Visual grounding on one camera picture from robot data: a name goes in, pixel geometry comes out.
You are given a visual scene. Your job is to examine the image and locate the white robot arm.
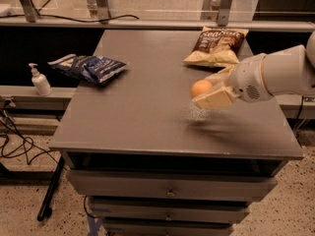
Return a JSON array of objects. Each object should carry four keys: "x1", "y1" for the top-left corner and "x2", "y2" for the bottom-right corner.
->
[{"x1": 192, "y1": 31, "x2": 315, "y2": 109}]

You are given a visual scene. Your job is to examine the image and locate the black floor cables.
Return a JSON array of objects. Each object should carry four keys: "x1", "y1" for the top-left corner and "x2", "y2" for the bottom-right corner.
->
[{"x1": 0, "y1": 96, "x2": 63, "y2": 166}]

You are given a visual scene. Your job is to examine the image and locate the black cable on ledge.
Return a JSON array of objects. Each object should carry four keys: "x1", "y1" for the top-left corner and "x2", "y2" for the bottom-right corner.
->
[{"x1": 0, "y1": 0, "x2": 140, "y2": 24}]

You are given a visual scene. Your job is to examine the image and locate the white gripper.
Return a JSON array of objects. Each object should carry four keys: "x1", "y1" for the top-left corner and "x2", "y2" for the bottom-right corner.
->
[{"x1": 192, "y1": 53, "x2": 272, "y2": 109}]

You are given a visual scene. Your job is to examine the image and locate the grey drawer cabinet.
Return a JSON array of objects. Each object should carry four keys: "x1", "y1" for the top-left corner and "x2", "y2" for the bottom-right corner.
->
[{"x1": 48, "y1": 29, "x2": 305, "y2": 236}]

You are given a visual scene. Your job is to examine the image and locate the blue chip bag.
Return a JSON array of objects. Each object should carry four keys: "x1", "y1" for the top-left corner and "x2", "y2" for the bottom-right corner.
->
[{"x1": 48, "y1": 54, "x2": 126, "y2": 86}]

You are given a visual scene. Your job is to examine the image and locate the middle grey drawer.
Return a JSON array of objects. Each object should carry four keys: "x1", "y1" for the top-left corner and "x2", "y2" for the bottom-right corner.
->
[{"x1": 89, "y1": 197, "x2": 249, "y2": 224}]

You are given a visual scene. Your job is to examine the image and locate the black metal table leg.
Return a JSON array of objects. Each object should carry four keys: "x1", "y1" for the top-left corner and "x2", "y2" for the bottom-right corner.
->
[{"x1": 37, "y1": 157, "x2": 65, "y2": 222}]

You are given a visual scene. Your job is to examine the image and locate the white pump soap bottle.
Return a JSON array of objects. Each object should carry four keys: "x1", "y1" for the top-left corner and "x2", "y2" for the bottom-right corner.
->
[{"x1": 29, "y1": 63, "x2": 52, "y2": 96}]

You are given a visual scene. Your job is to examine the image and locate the metal railing frame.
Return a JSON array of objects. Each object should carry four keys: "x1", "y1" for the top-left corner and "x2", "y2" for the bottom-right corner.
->
[{"x1": 1, "y1": 0, "x2": 315, "y2": 32}]

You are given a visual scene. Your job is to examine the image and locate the brown chip bag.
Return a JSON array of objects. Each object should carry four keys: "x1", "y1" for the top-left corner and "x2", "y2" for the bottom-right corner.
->
[{"x1": 183, "y1": 27, "x2": 248, "y2": 67}]

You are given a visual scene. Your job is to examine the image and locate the top grey drawer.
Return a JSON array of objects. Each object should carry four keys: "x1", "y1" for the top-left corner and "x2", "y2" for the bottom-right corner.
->
[{"x1": 67, "y1": 170, "x2": 278, "y2": 202}]

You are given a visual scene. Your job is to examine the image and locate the orange fruit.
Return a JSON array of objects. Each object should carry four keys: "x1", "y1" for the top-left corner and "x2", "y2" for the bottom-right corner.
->
[{"x1": 191, "y1": 80, "x2": 213, "y2": 98}]

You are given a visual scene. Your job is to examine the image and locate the grey drawer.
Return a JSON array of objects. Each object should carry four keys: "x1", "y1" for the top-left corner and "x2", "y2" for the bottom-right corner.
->
[
  {"x1": 89, "y1": 197, "x2": 249, "y2": 224},
  {"x1": 67, "y1": 170, "x2": 278, "y2": 202},
  {"x1": 103, "y1": 218, "x2": 232, "y2": 236}
]

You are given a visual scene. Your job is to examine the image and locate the bottom grey drawer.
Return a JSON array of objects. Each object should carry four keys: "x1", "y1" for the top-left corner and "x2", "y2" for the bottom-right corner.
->
[{"x1": 103, "y1": 218, "x2": 232, "y2": 236}]

